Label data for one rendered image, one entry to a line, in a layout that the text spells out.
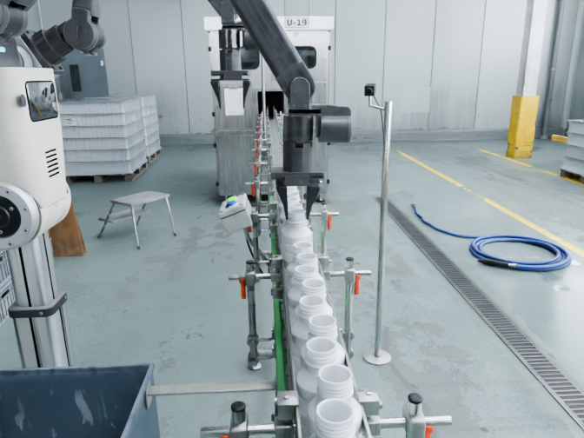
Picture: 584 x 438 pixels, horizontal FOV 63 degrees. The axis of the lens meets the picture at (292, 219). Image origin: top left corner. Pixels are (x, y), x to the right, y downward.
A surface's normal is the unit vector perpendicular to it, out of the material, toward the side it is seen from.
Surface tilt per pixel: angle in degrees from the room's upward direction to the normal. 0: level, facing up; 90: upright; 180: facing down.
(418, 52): 90
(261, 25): 92
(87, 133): 90
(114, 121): 89
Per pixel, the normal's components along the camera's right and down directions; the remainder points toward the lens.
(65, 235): 0.08, 0.44
